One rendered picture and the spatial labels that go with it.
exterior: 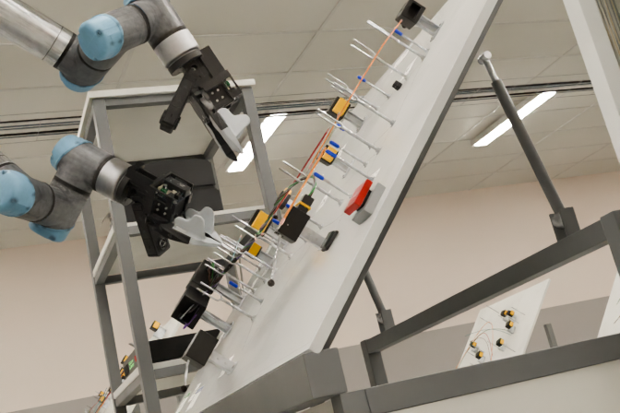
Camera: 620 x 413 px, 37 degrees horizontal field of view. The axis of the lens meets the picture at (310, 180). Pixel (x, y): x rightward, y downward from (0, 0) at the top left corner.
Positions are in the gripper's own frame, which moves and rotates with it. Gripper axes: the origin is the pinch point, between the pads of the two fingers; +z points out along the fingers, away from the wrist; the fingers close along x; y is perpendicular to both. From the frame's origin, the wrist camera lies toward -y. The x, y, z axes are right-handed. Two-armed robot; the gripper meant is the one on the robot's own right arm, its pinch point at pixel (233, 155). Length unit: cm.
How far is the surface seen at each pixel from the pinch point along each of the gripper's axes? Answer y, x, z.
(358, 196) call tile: 7.4, -28.2, 18.3
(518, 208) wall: 433, 877, 170
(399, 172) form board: 14.6, -30.3, 18.8
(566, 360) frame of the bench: 19, -33, 57
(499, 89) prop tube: 49, -7, 17
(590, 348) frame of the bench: 24, -32, 58
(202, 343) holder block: -22.4, 20.0, 26.9
